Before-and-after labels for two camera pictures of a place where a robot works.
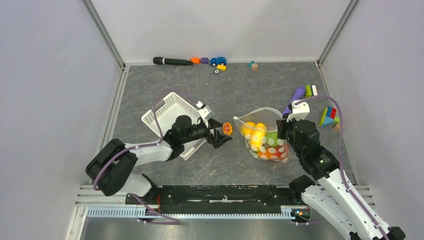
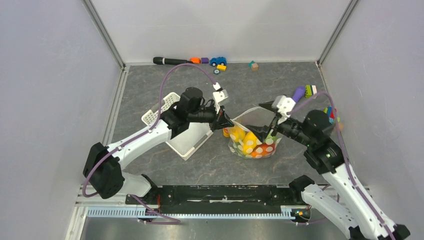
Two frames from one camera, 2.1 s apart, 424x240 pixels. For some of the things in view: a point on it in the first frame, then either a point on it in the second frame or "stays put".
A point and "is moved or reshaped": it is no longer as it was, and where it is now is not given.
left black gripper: (219, 137) -> (222, 120)
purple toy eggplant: (298, 93) stays put
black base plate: (216, 198) stays put
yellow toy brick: (221, 67) stays put
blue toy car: (214, 61) stays put
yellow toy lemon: (247, 128) is moved or reshaped
